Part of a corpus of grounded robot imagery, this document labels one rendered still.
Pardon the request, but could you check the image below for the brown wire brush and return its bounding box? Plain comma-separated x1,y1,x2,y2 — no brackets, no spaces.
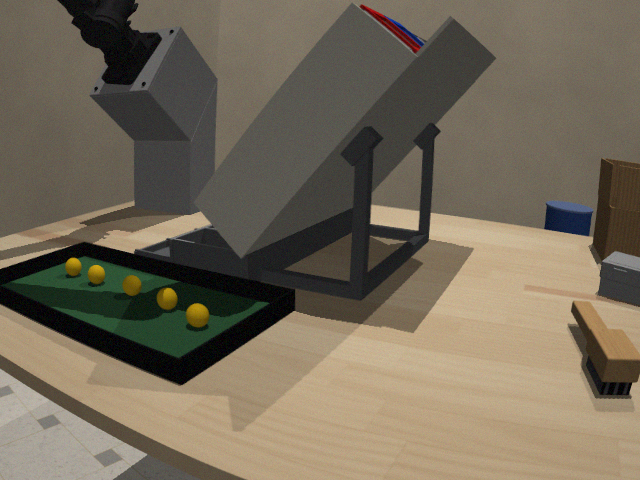
571,301,640,395

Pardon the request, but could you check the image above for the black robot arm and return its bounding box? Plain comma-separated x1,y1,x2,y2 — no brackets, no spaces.
57,0,162,85

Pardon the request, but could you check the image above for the yellow marble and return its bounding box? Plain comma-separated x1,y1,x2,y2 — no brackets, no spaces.
157,287,178,310
65,258,82,276
122,275,142,296
186,303,209,327
88,265,105,284

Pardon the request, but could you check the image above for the brown cardboard box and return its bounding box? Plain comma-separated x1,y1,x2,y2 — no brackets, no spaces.
593,158,640,261

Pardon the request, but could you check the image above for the green tray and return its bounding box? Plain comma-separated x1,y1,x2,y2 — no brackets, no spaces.
0,242,295,385

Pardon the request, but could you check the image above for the blue square frame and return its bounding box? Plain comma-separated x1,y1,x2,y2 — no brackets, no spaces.
385,16,424,47

